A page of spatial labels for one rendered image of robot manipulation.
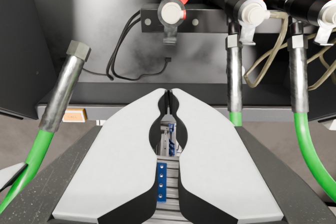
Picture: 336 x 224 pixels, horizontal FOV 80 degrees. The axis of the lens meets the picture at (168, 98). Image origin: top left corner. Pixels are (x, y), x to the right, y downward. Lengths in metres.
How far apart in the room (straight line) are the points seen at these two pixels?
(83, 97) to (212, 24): 0.34
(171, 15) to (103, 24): 0.34
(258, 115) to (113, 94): 0.35
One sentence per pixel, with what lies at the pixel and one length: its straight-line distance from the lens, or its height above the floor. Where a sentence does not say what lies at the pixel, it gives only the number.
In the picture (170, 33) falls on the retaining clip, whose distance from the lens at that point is 0.22.
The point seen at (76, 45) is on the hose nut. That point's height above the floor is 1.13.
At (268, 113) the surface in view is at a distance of 0.52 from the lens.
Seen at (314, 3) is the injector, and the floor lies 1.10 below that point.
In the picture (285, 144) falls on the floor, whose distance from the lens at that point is 2.09.
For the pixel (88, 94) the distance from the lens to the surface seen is 0.54.
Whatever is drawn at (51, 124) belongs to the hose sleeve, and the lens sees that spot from 0.23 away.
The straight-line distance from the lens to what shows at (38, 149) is 0.24.
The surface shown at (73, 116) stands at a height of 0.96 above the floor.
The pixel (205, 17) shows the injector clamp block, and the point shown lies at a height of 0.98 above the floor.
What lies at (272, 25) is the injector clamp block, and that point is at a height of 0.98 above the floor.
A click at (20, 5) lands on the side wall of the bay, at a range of 0.55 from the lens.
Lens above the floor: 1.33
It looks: 59 degrees down
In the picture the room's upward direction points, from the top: 179 degrees counter-clockwise
